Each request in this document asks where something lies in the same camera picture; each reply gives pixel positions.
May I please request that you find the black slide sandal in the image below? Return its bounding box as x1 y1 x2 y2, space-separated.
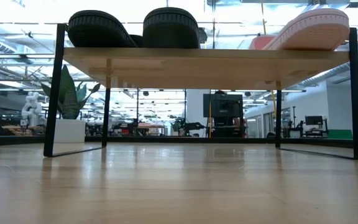
142 6 201 50
67 9 139 49

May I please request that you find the black perforated computer case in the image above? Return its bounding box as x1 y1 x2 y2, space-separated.
202 92 245 138

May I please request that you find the green plant in white pot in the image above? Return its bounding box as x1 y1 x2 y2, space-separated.
40 64 101 144

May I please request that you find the black monitor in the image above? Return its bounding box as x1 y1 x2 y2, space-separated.
304 115 324 126

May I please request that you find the white robot figure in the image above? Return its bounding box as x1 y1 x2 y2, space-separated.
21 91 44 128

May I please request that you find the green panel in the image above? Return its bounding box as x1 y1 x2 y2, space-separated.
327 129 354 140

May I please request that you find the wooden shelf with black frame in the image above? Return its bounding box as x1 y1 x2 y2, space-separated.
43 23 358 161

